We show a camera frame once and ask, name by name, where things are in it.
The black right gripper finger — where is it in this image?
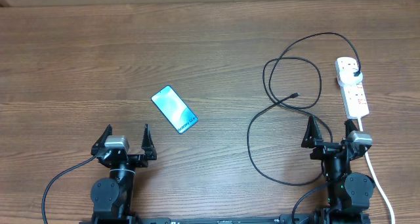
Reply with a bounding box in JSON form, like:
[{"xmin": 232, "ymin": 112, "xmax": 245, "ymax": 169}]
[
  {"xmin": 345, "ymin": 119, "xmax": 358, "ymax": 141},
  {"xmin": 301, "ymin": 116, "xmax": 324, "ymax": 148}
]

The white power strip cord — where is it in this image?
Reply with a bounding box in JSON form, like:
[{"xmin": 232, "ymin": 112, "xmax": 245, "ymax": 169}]
[{"xmin": 356, "ymin": 117, "xmax": 396, "ymax": 224}]

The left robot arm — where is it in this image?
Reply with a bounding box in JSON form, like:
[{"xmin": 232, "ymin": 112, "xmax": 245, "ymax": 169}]
[{"xmin": 91, "ymin": 125, "xmax": 157, "ymax": 223}]

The white charger plug adapter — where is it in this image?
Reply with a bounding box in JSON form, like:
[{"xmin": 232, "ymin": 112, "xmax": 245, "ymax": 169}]
[{"xmin": 337, "ymin": 70, "xmax": 364, "ymax": 87}]

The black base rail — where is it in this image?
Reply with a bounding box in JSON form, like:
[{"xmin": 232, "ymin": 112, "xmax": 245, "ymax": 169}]
[{"xmin": 80, "ymin": 214, "xmax": 371, "ymax": 224}]

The smartphone with teal screen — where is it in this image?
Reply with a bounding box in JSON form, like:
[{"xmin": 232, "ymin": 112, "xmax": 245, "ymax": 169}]
[{"xmin": 151, "ymin": 85, "xmax": 198, "ymax": 134}]

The white power strip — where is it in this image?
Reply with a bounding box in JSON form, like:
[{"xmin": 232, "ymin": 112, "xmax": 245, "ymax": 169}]
[{"xmin": 335, "ymin": 56, "xmax": 369, "ymax": 120}]

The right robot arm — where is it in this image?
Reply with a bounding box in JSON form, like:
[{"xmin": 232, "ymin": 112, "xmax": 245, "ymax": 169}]
[{"xmin": 301, "ymin": 116, "xmax": 375, "ymax": 223}]

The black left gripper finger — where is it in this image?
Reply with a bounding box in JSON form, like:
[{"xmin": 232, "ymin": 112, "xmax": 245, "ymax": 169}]
[
  {"xmin": 142, "ymin": 123, "xmax": 157, "ymax": 160},
  {"xmin": 91, "ymin": 124, "xmax": 112, "ymax": 155}
]

